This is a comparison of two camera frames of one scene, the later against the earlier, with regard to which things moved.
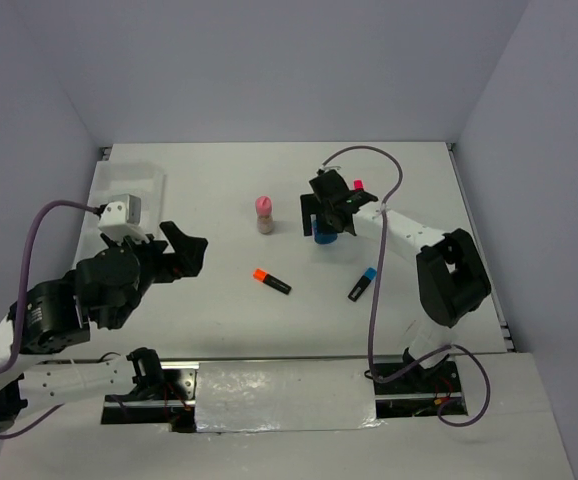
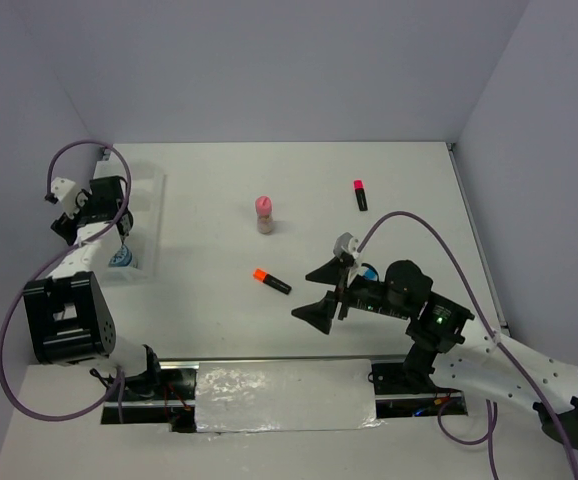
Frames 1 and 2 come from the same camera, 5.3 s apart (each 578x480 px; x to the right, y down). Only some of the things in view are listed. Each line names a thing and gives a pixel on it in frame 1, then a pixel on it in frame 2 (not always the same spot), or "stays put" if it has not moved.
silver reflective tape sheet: [233, 396] stays put
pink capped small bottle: [264, 210] stays put
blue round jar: [323, 238] -> [369, 274]
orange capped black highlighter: [264, 277] stays put
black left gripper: [187, 260] -> [65, 226]
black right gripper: [309, 208] -> [319, 313]
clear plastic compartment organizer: [147, 180] stays put
